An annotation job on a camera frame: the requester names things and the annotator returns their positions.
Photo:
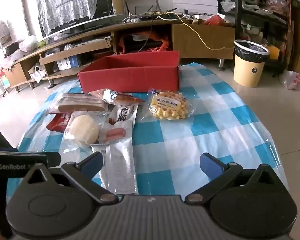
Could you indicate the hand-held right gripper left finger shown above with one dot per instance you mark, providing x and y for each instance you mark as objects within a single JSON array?
[{"x": 91, "y": 164}]

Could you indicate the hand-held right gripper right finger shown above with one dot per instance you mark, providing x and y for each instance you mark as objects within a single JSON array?
[{"x": 210, "y": 165}]

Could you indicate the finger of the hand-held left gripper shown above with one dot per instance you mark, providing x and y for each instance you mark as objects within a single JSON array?
[{"x": 53, "y": 159}]

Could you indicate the white foil snack packet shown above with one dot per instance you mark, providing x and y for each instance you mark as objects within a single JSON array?
[{"x": 120, "y": 167}]

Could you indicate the brown sliced bread packet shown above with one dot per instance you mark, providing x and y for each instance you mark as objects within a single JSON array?
[{"x": 77, "y": 103}]

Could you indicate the yellow waffle packet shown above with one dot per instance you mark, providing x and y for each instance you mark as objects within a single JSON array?
[{"x": 168, "y": 107}]

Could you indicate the orange clear snack packet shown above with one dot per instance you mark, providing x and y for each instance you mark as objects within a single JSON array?
[{"x": 125, "y": 98}]

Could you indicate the red cardboard box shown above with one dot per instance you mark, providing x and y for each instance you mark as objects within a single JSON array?
[{"x": 127, "y": 80}]

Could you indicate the blue checked tablecloth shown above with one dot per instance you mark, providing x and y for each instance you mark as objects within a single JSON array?
[{"x": 190, "y": 142}]

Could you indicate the red snack packet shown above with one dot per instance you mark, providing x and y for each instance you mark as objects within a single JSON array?
[{"x": 57, "y": 125}]

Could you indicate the round white bun packet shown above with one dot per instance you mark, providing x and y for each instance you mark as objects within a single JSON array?
[{"x": 83, "y": 127}]

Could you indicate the clear sausage packet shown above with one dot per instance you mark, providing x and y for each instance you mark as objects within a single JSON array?
[{"x": 122, "y": 120}]

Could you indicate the blue and white box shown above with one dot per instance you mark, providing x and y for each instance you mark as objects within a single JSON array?
[{"x": 67, "y": 63}]

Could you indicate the beige trash bin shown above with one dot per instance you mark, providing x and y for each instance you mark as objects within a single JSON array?
[{"x": 247, "y": 72}]

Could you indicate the white plastic bag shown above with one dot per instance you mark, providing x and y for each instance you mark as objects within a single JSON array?
[{"x": 292, "y": 80}]

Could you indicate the wooden television stand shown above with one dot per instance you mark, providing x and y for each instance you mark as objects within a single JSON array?
[{"x": 202, "y": 37}]

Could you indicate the orange plastic bag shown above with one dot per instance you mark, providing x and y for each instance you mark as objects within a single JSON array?
[{"x": 165, "y": 43}]

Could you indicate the white printed carton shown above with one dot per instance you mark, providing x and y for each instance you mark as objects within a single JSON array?
[{"x": 1, "y": 32}]

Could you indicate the metal pot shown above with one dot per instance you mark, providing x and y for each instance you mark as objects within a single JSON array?
[{"x": 140, "y": 37}]

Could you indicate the red plastic bag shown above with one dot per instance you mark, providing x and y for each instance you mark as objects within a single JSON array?
[{"x": 215, "y": 20}]

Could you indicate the black shelf rack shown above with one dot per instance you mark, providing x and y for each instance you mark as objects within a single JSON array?
[{"x": 238, "y": 17}]

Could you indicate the white power strip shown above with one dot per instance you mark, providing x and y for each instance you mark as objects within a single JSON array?
[{"x": 135, "y": 19}]

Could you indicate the white lace cloth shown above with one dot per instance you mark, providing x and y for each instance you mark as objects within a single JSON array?
[{"x": 65, "y": 2}]

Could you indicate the black router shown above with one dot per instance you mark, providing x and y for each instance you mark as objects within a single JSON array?
[{"x": 150, "y": 17}]

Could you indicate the clear crumpled plastic bag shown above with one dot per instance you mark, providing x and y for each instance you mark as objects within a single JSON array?
[{"x": 227, "y": 5}]

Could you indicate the pink wrapped package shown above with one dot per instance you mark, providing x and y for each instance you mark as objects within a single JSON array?
[{"x": 276, "y": 5}]

